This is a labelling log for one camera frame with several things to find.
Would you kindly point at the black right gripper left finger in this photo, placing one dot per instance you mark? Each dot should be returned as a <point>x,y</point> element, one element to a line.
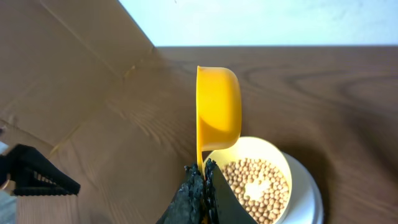
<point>186,206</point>

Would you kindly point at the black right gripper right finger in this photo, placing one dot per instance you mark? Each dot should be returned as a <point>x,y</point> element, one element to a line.
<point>221,204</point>

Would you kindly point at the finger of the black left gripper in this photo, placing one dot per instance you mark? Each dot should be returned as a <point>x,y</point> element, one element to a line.
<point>26,172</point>

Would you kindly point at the yellow measuring scoop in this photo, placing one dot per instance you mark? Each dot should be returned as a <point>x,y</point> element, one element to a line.
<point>218,110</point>

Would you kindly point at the soybeans in bowl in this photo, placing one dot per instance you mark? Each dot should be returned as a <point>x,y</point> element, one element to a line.
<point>260,187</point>

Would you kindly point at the yellow plastic bowl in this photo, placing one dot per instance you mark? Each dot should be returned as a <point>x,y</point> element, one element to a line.
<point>254,148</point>

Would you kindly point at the white digital kitchen scale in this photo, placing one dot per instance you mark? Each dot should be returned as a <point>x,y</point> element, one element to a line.
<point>305,205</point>

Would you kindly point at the cardboard box edge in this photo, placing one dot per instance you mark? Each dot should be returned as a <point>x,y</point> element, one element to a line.
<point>58,59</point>

